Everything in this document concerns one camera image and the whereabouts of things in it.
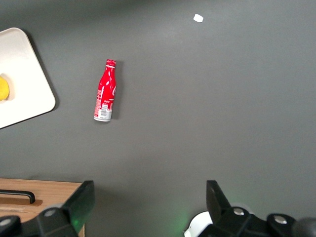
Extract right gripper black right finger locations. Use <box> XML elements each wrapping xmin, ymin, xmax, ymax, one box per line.
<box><xmin>201</xmin><ymin>180</ymin><xmax>316</xmax><ymax>237</ymax></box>

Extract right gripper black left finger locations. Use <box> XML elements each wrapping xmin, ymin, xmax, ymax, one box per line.
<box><xmin>0</xmin><ymin>180</ymin><xmax>96</xmax><ymax>237</ymax></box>

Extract beige plastic tray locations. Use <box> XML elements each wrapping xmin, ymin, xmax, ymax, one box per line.
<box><xmin>0</xmin><ymin>27</ymin><xmax>56</xmax><ymax>130</ymax></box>

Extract wooden drawer front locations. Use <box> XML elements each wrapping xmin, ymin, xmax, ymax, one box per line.
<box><xmin>0</xmin><ymin>178</ymin><xmax>83</xmax><ymax>213</ymax></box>

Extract wooden drawer cabinet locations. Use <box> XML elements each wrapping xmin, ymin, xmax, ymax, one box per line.
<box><xmin>0</xmin><ymin>178</ymin><xmax>86</xmax><ymax>237</ymax></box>

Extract yellow lemon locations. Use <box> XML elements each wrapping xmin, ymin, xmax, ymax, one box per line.
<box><xmin>0</xmin><ymin>76</ymin><xmax>10</xmax><ymax>102</ymax></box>

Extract black drawer handle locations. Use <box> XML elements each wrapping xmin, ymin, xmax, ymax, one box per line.
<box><xmin>0</xmin><ymin>189</ymin><xmax>36</xmax><ymax>204</ymax></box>

